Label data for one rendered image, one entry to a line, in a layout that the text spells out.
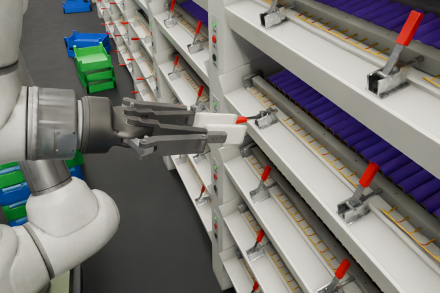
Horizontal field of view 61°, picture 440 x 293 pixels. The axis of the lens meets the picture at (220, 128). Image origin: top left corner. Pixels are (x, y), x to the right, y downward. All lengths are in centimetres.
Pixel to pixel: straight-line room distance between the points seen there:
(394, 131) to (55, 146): 38
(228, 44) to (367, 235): 48
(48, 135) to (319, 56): 36
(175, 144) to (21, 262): 58
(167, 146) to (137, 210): 119
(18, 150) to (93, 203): 56
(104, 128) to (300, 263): 46
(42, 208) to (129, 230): 66
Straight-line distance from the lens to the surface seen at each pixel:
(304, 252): 78
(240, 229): 107
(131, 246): 154
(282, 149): 68
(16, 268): 98
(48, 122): 46
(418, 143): 42
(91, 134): 48
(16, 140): 47
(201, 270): 143
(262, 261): 100
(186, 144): 49
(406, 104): 45
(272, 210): 84
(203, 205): 142
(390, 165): 62
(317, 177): 63
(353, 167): 62
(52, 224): 99
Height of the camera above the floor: 115
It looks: 33 degrees down
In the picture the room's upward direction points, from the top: straight up
